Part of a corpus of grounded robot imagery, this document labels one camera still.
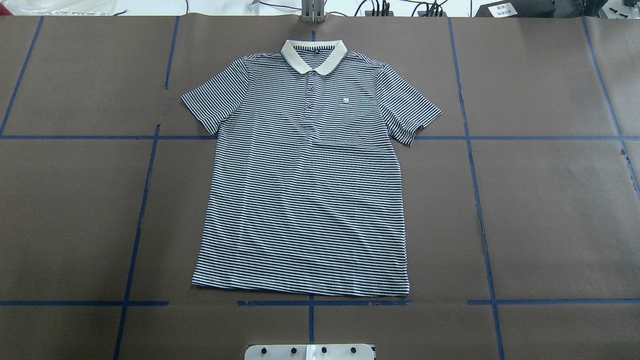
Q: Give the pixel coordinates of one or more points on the navy white striped polo shirt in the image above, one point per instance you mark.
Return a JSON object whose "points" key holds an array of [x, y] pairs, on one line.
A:
{"points": [[306, 193]]}

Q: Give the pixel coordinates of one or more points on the black box with white label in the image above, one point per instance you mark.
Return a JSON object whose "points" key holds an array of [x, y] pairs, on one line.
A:
{"points": [[517, 9]]}

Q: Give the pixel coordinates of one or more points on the clear plastic bag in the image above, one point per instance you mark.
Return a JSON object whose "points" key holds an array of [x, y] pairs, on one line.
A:
{"points": [[60, 7]]}

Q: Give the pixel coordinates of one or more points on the grey aluminium frame post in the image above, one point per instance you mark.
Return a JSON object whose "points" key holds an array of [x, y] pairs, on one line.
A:
{"points": [[313, 11]]}

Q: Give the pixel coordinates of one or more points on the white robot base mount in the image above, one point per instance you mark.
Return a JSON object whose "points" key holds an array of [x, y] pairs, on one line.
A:
{"points": [[336, 351]]}

